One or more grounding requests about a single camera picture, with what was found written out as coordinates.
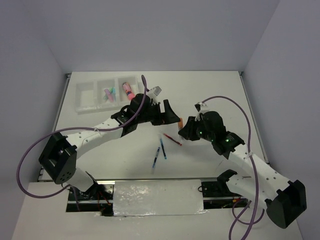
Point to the teal gel pen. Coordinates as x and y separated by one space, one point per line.
162 146

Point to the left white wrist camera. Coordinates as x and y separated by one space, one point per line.
154 92

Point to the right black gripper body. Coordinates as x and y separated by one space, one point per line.
202 128

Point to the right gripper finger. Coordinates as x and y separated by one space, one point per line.
206 136
189 131

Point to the orange highlighter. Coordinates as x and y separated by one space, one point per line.
180 127

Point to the silver foil cover plate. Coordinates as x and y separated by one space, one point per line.
157 198

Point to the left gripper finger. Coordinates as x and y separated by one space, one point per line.
169 116
155 107

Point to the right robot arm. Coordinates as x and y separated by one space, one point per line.
283 200

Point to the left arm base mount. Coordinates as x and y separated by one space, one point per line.
95 195

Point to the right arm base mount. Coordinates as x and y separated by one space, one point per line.
216 194

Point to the pink glue stick tube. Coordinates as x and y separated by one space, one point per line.
128 90

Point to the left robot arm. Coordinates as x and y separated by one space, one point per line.
60 155

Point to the red gel pen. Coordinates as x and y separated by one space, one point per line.
172 139

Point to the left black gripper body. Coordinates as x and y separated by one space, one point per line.
157 119

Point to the white three-compartment tray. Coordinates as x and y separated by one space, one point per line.
89 95

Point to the dark blue gel pen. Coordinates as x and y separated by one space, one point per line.
155 160

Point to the blue highlighter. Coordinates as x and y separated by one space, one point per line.
113 93

